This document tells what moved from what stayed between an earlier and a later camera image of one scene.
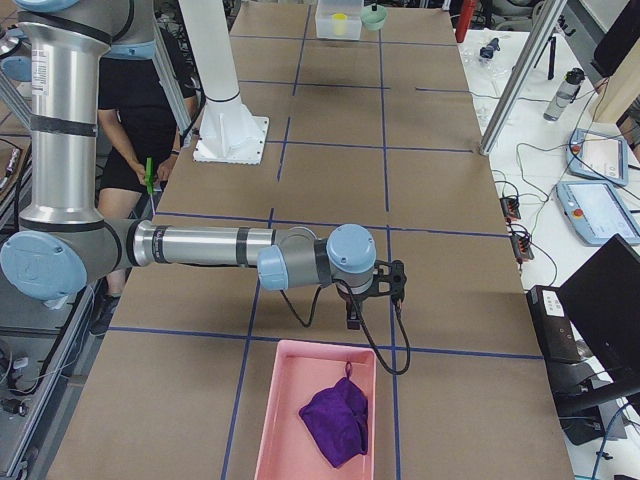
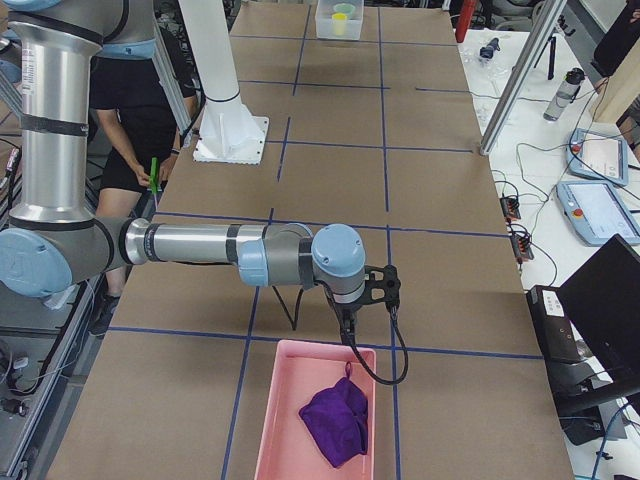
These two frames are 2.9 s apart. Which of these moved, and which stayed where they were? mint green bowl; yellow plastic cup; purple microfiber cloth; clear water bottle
Moved: mint green bowl
Stayed: yellow plastic cup; clear water bottle; purple microfiber cloth
